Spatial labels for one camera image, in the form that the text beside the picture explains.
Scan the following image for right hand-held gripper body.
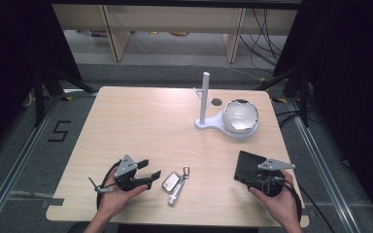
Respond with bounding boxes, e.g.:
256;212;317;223
246;157;296;198

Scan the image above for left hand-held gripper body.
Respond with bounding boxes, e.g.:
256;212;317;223
113;153;153;192

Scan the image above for person's right hand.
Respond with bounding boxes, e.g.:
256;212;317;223
248;169;301;225

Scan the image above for person's left hand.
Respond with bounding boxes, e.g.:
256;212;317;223
96;166;150;218

